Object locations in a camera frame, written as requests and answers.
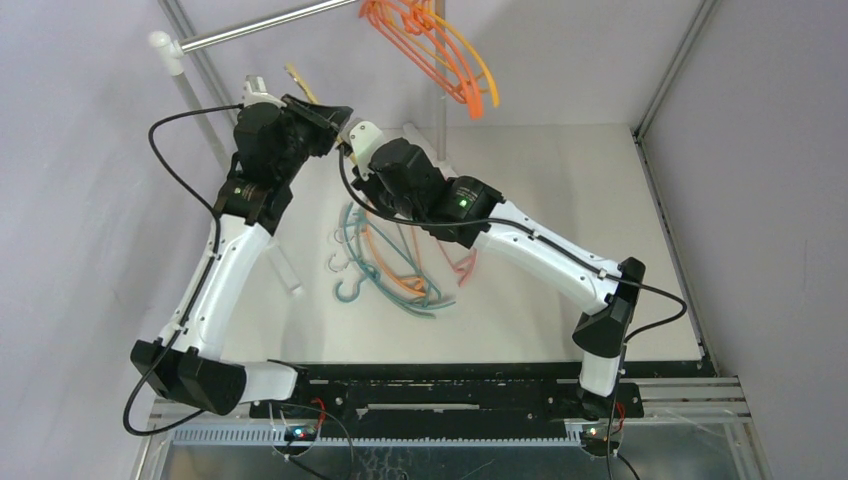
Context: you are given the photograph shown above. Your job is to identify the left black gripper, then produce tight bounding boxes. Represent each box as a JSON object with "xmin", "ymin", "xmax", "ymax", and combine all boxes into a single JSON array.
[{"xmin": 277, "ymin": 94, "xmax": 353, "ymax": 183}]

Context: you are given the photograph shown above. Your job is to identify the pale yellow wire-hook hanger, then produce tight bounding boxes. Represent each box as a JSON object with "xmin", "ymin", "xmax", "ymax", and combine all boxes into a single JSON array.
[{"xmin": 284, "ymin": 63, "xmax": 357, "ymax": 166}]

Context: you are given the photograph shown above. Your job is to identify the teal plastic hanger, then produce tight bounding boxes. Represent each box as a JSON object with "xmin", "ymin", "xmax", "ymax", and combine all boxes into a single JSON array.
[{"xmin": 333, "ymin": 203, "xmax": 456, "ymax": 319}]

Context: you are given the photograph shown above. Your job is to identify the orange plastic hanger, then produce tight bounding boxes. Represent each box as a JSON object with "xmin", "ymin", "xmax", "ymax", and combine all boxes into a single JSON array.
[
  {"xmin": 377, "ymin": 0, "xmax": 492, "ymax": 114},
  {"xmin": 358, "ymin": 0, "xmax": 485, "ymax": 121}
]

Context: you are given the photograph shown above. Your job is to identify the yellow-orange plastic hanger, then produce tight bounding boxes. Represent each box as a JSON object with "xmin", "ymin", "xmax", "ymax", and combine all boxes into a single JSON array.
[{"xmin": 404, "ymin": 1, "xmax": 500, "ymax": 120}]

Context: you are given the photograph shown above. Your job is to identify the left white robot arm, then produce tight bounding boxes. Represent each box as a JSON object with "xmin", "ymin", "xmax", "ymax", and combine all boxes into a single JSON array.
[{"xmin": 130, "ymin": 95, "xmax": 353, "ymax": 417}]

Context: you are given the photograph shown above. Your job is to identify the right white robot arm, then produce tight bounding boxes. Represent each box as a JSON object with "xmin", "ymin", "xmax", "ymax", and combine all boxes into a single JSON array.
[{"xmin": 343, "ymin": 135, "xmax": 646, "ymax": 416}]

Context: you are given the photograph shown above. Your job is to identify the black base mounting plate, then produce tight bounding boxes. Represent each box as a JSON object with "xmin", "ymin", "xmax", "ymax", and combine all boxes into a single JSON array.
[{"xmin": 236, "ymin": 361, "xmax": 716, "ymax": 441}]

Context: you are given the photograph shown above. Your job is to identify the left small circuit board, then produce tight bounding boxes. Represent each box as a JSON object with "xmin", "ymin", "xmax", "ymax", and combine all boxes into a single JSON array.
[{"xmin": 284, "ymin": 426, "xmax": 319, "ymax": 444}]

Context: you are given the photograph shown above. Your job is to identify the small circuit board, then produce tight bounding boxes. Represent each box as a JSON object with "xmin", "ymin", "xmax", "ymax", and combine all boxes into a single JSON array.
[
  {"xmin": 284, "ymin": 426, "xmax": 319, "ymax": 444},
  {"xmin": 580, "ymin": 427, "xmax": 618, "ymax": 444}
]

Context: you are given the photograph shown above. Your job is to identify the right small circuit board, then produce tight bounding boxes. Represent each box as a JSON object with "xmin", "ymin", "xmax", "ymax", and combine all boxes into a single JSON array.
[{"xmin": 580, "ymin": 427, "xmax": 618, "ymax": 444}]

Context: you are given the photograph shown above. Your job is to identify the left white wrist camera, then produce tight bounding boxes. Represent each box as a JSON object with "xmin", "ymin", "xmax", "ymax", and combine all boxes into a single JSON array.
[{"xmin": 242, "ymin": 75, "xmax": 286, "ymax": 108}]

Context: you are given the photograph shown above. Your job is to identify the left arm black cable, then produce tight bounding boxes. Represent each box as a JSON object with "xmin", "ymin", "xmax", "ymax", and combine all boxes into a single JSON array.
[{"xmin": 122, "ymin": 103, "xmax": 352, "ymax": 480}]

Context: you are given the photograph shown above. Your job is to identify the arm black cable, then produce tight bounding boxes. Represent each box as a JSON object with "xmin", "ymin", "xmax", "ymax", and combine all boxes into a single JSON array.
[
  {"xmin": 337, "ymin": 144, "xmax": 689, "ymax": 480},
  {"xmin": 122, "ymin": 103, "xmax": 352, "ymax": 480}
]

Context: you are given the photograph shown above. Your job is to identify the grey-green wire-hook hanger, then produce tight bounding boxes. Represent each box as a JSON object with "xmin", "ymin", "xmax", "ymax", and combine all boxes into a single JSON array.
[{"xmin": 327, "ymin": 218, "xmax": 369, "ymax": 273}]

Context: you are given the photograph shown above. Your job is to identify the light orange wire-hook hanger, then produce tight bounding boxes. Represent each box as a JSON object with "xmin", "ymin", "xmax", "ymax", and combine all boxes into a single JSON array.
[{"xmin": 364, "ymin": 226, "xmax": 427, "ymax": 298}]

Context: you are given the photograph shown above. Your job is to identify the pink wire-hook hanger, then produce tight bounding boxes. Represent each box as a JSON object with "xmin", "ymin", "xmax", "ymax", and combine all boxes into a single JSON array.
[{"xmin": 436, "ymin": 240, "xmax": 478, "ymax": 288}]

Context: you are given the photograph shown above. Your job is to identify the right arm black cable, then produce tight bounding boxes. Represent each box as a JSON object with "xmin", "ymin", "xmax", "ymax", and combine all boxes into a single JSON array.
[{"xmin": 337, "ymin": 144, "xmax": 689, "ymax": 480}]

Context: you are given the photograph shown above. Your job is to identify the white clothes rack frame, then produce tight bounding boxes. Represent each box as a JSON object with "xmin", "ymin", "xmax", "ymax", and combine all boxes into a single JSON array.
[{"xmin": 148, "ymin": 0, "xmax": 495, "ymax": 296}]

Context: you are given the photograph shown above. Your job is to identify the aluminium rail frame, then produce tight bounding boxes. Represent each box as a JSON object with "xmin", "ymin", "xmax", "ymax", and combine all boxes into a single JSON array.
[{"xmin": 161, "ymin": 378, "xmax": 750, "ymax": 447}]

